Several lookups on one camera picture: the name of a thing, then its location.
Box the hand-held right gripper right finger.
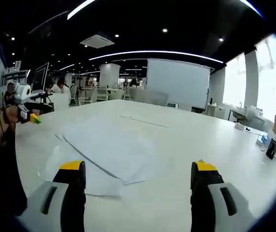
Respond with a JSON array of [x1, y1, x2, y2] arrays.
[[190, 159, 258, 232]]

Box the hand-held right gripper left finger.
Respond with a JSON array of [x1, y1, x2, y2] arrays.
[[17, 159, 87, 232]]

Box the stack of white printing papers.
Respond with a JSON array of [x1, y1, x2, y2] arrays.
[[37, 115, 158, 200]]

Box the person's left hand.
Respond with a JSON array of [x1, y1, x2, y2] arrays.
[[4, 105, 19, 132]]

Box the white storage rack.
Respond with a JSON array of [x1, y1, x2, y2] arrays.
[[2, 68, 32, 84]]

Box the computer monitor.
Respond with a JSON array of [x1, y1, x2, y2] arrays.
[[32, 62, 50, 92]]

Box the white table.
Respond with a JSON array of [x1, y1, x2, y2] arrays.
[[14, 99, 276, 232]]

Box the group of white office chairs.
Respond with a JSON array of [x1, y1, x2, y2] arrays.
[[69, 86, 131, 106]]

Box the black bottle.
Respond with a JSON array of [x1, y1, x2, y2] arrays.
[[265, 139, 276, 160]]

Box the blue tissue box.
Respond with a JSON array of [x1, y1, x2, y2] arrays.
[[256, 134, 273, 146]]

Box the white cabinet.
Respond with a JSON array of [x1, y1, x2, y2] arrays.
[[207, 102, 225, 119]]

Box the white square pillar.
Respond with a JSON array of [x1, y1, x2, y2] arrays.
[[100, 64, 120, 87]]

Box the steel sink counter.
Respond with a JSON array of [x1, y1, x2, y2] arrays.
[[229, 101, 266, 129]]

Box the square ceiling air vent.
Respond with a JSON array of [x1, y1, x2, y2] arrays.
[[79, 33, 115, 49]]

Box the white linear ceiling light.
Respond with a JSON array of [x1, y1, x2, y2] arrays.
[[67, 0, 97, 20], [89, 50, 225, 64]]

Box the frosted divider panel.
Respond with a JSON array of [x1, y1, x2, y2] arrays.
[[130, 87, 169, 106]]

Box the large white whiteboard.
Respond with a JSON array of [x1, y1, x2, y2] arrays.
[[147, 58, 211, 110]]

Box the bright window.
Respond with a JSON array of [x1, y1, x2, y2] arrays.
[[222, 36, 276, 123]]

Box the round ceiling downlights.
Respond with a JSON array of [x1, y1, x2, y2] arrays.
[[10, 28, 224, 57]]

